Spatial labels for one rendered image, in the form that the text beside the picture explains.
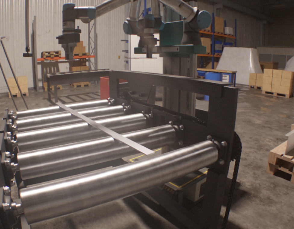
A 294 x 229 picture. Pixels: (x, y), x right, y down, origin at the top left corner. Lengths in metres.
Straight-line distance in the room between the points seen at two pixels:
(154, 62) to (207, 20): 4.71
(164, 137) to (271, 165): 1.86
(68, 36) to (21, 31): 10.06
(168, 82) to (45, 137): 0.75
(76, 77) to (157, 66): 2.31
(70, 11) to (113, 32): 11.10
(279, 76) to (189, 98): 7.77
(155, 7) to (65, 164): 1.36
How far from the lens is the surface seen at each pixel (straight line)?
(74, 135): 1.23
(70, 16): 1.29
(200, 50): 1.55
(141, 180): 0.75
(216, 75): 6.76
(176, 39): 1.81
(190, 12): 1.43
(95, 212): 2.01
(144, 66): 6.03
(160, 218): 1.91
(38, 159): 0.93
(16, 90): 9.15
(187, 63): 1.78
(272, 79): 9.46
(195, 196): 1.94
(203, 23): 1.43
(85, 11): 1.29
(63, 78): 6.33
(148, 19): 1.63
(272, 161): 2.73
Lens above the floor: 1.27
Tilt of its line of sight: 15 degrees down
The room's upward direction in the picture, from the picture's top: straight up
